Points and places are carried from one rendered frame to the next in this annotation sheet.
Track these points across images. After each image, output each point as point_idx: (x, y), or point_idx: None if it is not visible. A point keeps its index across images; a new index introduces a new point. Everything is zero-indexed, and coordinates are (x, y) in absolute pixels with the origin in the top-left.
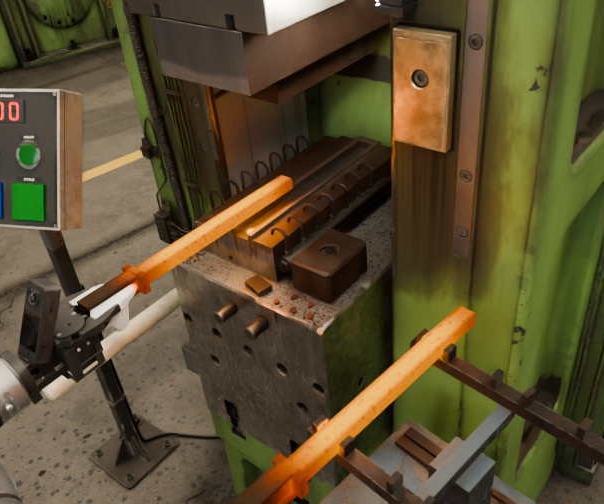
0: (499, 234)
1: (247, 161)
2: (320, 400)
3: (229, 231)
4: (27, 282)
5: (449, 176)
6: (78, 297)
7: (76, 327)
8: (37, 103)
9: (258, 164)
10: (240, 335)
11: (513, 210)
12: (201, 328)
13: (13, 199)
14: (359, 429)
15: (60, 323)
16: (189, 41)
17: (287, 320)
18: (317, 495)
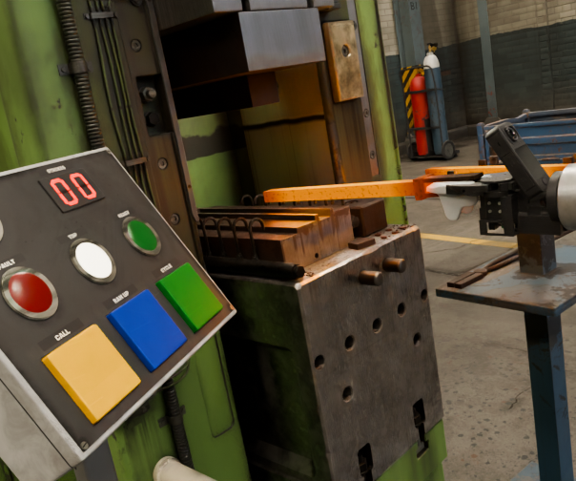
0: (383, 145)
1: None
2: (426, 306)
3: (314, 220)
4: (499, 129)
5: (360, 117)
6: (462, 183)
7: (507, 172)
8: (99, 168)
9: None
10: (370, 311)
11: (384, 124)
12: (334, 357)
13: (178, 301)
14: None
15: (504, 176)
16: (277, 27)
17: (401, 239)
18: (434, 456)
